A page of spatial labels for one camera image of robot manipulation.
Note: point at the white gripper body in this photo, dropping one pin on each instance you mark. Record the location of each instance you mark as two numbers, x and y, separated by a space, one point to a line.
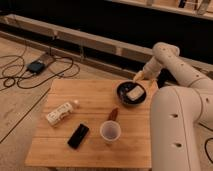
152 69

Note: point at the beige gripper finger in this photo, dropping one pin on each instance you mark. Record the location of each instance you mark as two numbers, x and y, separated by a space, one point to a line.
138 76

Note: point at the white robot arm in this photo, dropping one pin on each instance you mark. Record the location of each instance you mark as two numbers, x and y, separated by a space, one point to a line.
175 109

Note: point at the black ceramic bowl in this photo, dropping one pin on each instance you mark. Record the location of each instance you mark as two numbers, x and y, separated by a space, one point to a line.
131 93

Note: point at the small brown object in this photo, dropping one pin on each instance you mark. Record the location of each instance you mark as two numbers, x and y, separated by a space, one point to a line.
113 114

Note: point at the wooden table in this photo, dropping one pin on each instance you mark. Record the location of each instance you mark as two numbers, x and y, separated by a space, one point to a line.
97 99

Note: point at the black rectangular remote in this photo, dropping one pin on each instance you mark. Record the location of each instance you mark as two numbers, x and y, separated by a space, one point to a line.
78 136

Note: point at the dark power adapter box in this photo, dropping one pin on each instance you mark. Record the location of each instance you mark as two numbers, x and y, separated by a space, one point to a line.
35 67

